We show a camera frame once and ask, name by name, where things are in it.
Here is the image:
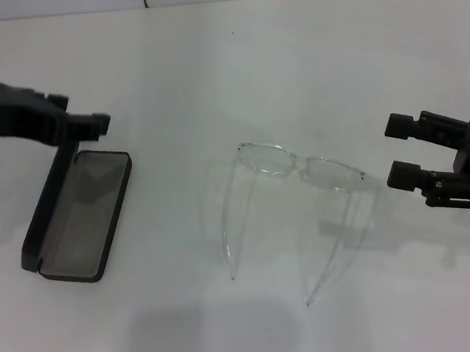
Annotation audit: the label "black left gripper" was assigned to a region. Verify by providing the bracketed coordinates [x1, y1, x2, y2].
[0, 66, 114, 154]

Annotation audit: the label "black glasses case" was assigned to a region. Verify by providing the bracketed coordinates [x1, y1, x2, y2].
[7, 130, 146, 291]

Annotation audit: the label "clear white glasses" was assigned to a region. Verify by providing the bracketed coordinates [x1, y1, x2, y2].
[209, 129, 384, 315]

